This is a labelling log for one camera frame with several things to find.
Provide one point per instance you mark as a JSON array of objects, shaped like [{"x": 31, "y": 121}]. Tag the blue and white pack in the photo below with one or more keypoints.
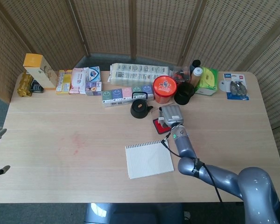
[{"x": 94, "y": 73}]

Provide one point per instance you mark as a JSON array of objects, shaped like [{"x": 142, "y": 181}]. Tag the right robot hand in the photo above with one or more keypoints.
[{"x": 172, "y": 114}]

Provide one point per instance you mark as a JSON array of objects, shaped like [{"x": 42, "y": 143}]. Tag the green tissue box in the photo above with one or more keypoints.
[{"x": 207, "y": 81}]

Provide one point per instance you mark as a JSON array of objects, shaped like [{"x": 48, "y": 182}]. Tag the red ink pad clear lid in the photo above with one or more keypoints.
[{"x": 156, "y": 124}]

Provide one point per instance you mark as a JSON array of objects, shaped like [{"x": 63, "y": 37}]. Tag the white and red stamp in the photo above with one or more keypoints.
[{"x": 161, "y": 119}]

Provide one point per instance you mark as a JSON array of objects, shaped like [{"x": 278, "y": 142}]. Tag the pink wet wipes pack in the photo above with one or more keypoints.
[{"x": 78, "y": 80}]

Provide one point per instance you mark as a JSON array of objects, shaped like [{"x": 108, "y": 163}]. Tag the woven folding screen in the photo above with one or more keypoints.
[{"x": 163, "y": 28}]

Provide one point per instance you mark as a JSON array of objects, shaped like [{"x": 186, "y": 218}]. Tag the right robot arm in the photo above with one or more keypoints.
[{"x": 254, "y": 186}]

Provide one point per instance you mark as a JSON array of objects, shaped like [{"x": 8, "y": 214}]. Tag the black mesh pen cup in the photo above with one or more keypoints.
[{"x": 184, "y": 93}]

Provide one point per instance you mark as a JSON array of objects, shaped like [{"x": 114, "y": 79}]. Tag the five-colour tissue multipack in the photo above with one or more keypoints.
[{"x": 121, "y": 94}]

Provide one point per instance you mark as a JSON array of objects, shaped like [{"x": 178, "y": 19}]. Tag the clear plastic box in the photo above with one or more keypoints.
[{"x": 182, "y": 73}]

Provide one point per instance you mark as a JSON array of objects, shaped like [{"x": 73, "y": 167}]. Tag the tall cream carton orange top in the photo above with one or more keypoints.
[{"x": 40, "y": 72}]

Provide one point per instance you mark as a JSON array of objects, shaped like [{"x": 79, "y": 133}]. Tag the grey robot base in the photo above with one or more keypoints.
[{"x": 130, "y": 213}]

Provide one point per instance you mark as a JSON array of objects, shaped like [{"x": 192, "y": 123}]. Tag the orange lidded tub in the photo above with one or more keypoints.
[{"x": 164, "y": 89}]

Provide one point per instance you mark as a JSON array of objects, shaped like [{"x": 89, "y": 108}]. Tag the yellow flat box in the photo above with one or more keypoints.
[{"x": 64, "y": 81}]

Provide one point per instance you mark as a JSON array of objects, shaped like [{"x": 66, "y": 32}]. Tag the dark capped bottle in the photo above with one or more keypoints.
[{"x": 196, "y": 63}]

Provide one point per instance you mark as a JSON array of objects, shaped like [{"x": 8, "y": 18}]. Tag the white round disc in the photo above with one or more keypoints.
[{"x": 222, "y": 85}]

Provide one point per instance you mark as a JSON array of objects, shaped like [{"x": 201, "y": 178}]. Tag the black teapot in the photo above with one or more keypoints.
[{"x": 138, "y": 109}]

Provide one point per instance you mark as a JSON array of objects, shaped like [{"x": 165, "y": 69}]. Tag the blue blister card hooks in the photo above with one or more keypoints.
[{"x": 235, "y": 86}]

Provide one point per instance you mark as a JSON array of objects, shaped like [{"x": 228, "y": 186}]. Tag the large clear-wrapped tissue pack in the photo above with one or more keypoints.
[{"x": 135, "y": 73}]

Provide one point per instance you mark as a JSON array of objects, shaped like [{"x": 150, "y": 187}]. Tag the white spiral notebook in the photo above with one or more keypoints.
[{"x": 147, "y": 161}]

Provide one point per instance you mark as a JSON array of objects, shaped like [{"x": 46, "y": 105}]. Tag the gold foil pack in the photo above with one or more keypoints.
[{"x": 24, "y": 85}]

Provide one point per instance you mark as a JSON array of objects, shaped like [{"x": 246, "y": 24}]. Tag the small black plastic object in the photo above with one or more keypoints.
[{"x": 36, "y": 86}]

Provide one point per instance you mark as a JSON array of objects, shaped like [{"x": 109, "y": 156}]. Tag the small purple box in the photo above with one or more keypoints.
[{"x": 93, "y": 88}]

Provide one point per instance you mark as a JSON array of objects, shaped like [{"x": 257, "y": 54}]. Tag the brown bottle white cap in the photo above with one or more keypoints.
[{"x": 196, "y": 75}]

